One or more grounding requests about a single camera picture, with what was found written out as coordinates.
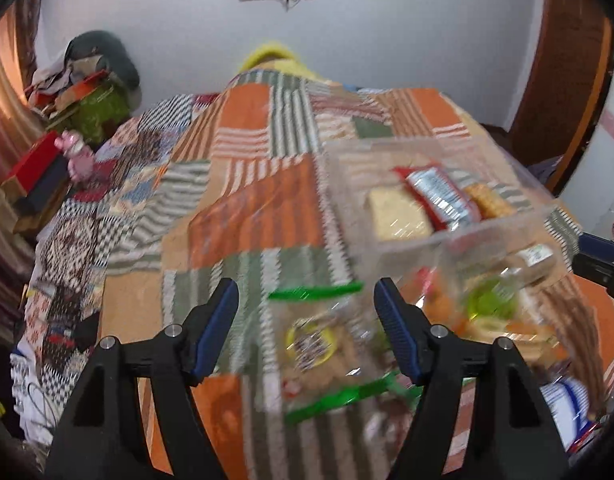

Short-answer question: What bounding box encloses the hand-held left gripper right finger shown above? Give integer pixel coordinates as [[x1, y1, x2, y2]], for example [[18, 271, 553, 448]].
[[373, 278, 571, 480]]

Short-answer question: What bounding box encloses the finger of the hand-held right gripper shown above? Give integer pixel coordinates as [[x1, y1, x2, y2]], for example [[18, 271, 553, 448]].
[[572, 232, 614, 318]]

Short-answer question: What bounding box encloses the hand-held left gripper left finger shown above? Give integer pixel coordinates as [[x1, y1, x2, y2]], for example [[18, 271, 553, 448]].
[[44, 278, 240, 480]]

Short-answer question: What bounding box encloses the clear green-edged cookie packet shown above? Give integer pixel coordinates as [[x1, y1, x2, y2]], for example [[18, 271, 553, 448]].
[[267, 282, 403, 425]]

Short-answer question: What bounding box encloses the clear plastic container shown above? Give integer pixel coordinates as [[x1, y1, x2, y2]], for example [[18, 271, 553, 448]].
[[323, 136, 559, 286]]

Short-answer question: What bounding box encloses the orange snack packet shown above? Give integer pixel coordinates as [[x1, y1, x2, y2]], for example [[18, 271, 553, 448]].
[[404, 267, 468, 333]]

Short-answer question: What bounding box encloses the clear packet with green label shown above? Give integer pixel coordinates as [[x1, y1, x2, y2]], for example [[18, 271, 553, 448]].
[[457, 243, 568, 326]]

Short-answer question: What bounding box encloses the yellow cracker packet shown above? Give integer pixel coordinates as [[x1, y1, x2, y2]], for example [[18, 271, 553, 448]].
[[363, 185, 434, 242]]

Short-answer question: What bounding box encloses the orange biscuit packet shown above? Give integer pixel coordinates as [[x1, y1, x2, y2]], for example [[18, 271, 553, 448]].
[[462, 182, 517, 220]]

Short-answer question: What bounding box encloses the red silver snack packet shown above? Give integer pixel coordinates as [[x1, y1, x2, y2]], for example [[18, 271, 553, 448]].
[[393, 164, 483, 232]]

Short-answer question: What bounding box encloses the patchwork blanket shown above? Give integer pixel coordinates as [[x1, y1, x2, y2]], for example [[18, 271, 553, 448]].
[[9, 70, 614, 480]]

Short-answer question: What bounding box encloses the blue white snack packet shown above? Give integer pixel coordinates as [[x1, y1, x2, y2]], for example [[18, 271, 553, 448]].
[[540, 377, 595, 453]]

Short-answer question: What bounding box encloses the pink toy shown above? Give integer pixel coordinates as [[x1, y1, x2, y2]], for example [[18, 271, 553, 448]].
[[54, 130, 95, 183]]

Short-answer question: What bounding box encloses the red box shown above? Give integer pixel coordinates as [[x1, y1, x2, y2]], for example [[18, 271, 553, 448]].
[[1, 131, 62, 187]]

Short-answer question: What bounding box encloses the green plastic bag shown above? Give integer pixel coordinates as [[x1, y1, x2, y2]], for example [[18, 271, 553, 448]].
[[47, 82, 132, 145]]

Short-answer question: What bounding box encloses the yellow pillow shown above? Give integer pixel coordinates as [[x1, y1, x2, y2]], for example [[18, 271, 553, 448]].
[[237, 44, 324, 82]]

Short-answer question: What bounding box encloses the striped curtain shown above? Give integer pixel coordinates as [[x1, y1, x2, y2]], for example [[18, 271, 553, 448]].
[[0, 0, 50, 321]]

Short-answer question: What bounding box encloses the pile of clothes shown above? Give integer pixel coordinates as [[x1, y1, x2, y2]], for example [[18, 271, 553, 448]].
[[24, 30, 140, 111]]

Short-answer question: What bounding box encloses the wooden door frame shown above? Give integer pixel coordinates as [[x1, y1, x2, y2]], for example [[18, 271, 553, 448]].
[[507, 0, 614, 196]]

